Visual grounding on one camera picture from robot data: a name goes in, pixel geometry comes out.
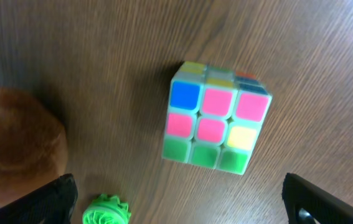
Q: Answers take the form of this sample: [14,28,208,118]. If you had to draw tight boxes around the brown plush toy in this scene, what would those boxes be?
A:
[0,87,68,207]

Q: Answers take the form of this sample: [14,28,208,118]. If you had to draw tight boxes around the green round plastic toy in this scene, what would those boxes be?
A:
[82,194,131,224]

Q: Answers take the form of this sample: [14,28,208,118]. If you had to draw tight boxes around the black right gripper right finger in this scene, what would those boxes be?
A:
[281,173,353,224]

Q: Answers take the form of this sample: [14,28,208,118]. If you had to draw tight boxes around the colourful puzzle cube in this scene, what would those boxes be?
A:
[162,61,273,175]

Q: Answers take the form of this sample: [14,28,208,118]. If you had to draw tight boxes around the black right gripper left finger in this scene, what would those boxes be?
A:
[0,174,78,224]

